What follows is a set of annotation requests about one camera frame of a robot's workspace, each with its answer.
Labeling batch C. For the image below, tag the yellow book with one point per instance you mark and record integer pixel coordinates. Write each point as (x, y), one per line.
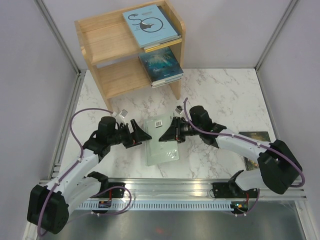
(162, 45)

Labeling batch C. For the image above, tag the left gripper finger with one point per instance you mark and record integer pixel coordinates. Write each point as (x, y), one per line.
(139, 140)
(138, 133)

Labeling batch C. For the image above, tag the Robinson Crusoe purple book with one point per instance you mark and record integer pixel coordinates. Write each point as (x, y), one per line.
(166, 83)

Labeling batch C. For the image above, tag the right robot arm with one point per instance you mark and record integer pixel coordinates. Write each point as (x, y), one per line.
(278, 169)

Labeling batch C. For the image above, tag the teal underwater cover book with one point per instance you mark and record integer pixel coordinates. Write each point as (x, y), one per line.
(160, 64)

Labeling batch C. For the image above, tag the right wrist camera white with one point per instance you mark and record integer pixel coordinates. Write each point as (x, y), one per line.
(179, 111)

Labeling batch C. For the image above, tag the white slotted cable duct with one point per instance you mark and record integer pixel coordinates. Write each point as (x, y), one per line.
(161, 205)

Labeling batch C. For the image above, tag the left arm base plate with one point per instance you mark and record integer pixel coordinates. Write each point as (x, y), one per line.
(116, 192)

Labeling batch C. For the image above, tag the aluminium rail beam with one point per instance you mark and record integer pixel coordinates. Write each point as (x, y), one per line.
(194, 189)

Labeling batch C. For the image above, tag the black book with barcode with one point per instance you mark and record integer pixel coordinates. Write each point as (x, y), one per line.
(172, 22)

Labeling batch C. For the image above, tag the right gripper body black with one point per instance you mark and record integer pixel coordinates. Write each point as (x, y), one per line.
(184, 129)

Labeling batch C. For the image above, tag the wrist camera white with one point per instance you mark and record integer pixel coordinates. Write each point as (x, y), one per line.
(121, 116)
(179, 111)

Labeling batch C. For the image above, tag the Wuthering Heights blue book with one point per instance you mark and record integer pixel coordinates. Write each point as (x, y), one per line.
(165, 80)

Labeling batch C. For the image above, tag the light blue SO book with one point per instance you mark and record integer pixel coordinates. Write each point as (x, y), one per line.
(133, 18)

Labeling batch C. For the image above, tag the wooden two-tier shelf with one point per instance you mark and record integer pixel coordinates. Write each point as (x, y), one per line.
(111, 53)

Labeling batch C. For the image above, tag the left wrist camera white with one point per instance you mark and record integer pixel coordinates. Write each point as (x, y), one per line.
(121, 116)

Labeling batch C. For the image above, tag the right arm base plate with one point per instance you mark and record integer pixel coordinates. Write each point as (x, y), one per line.
(224, 190)

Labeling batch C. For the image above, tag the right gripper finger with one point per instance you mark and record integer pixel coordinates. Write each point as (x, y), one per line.
(173, 126)
(167, 137)

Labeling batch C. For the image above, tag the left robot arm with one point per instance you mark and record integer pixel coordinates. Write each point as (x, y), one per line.
(51, 205)

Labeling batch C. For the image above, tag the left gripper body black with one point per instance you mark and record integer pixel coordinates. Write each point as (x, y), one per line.
(123, 135)

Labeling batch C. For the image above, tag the pale green book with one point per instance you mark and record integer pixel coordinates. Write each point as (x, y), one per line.
(159, 152)

